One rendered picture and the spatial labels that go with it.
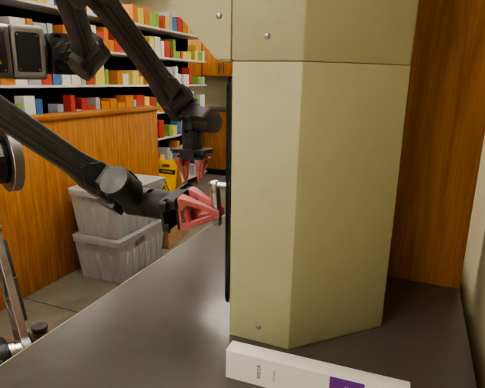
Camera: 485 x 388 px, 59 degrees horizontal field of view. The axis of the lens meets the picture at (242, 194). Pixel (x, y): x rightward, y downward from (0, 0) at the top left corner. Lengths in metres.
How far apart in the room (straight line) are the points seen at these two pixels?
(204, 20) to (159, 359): 0.54
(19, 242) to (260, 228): 2.45
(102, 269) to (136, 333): 2.36
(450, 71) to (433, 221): 0.32
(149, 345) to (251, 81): 0.47
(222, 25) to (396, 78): 0.29
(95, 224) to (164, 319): 2.24
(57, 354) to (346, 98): 0.62
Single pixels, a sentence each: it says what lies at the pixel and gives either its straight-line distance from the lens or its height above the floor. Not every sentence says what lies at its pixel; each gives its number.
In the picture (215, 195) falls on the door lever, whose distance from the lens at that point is 0.77.
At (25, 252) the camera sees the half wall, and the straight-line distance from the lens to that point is 3.08.
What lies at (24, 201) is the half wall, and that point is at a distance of 3.00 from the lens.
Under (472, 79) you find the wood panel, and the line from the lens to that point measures 0.99.
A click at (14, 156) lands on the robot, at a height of 1.16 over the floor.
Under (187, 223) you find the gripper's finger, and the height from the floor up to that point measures 1.12.
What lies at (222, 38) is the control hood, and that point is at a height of 1.44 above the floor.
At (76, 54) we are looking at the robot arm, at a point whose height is 1.44.
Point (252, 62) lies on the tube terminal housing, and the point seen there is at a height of 1.41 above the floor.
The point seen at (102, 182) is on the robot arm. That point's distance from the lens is 0.81.
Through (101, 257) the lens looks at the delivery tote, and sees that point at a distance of 3.12.
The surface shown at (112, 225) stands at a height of 0.43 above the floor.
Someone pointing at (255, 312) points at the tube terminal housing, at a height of 1.00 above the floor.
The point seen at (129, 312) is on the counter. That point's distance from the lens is 0.89.
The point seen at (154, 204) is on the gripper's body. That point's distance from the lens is 0.82.
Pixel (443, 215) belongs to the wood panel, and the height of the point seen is 1.11.
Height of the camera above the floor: 1.38
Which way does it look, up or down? 15 degrees down
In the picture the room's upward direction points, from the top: 1 degrees clockwise
